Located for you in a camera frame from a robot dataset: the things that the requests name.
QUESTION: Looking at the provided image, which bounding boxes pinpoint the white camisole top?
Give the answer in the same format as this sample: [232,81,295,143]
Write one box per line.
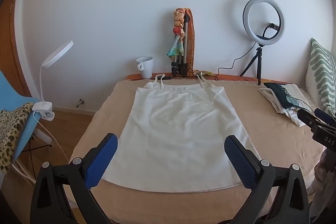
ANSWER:
[102,77,255,193]

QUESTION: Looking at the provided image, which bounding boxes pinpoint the dark teal printed shirt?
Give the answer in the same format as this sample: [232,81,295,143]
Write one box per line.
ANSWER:
[264,83,305,109]

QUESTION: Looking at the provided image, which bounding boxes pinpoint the white folded garment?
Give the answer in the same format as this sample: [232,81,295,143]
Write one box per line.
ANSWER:
[258,83,315,127]

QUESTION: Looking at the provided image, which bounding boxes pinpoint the green patterned pillow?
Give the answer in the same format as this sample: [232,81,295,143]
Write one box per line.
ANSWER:
[305,38,335,117]

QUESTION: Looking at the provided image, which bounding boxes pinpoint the black small tripod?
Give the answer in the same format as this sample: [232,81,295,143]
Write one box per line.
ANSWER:
[239,43,264,86]

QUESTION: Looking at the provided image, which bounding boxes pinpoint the leopard print cloth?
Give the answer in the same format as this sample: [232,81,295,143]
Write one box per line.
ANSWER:
[0,102,33,175]

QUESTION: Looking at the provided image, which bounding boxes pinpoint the white clip desk lamp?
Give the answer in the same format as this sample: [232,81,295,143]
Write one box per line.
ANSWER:
[33,40,74,122]

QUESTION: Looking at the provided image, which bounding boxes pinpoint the metal door stopper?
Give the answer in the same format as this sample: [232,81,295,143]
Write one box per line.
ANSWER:
[76,99,85,108]

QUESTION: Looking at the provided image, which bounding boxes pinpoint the beige blanket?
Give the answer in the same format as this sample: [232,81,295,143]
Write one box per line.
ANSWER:
[72,79,323,223]

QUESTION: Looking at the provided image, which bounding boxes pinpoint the blue chair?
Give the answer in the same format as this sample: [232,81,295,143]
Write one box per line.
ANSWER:
[1,73,55,176]

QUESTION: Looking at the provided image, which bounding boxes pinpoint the silver folded tripod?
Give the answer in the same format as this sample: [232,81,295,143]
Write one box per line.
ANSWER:
[167,9,190,77]

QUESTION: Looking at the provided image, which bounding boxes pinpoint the orange patterned scarf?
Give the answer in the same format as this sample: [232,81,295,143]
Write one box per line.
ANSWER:
[167,8,195,77]

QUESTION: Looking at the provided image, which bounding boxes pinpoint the wooden door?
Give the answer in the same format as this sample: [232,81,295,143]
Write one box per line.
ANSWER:
[0,0,31,97]

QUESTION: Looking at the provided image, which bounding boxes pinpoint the orange floral bedsheet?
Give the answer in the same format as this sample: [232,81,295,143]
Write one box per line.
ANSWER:
[125,72,291,84]

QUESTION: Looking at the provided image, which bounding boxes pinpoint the white mug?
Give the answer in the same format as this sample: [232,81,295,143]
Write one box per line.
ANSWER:
[136,56,154,79]

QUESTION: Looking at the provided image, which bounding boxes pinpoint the black power cable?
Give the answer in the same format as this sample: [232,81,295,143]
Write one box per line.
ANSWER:
[213,43,259,81]

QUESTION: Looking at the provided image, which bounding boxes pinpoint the white ring light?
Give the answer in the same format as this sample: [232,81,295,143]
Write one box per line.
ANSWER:
[242,0,286,46]

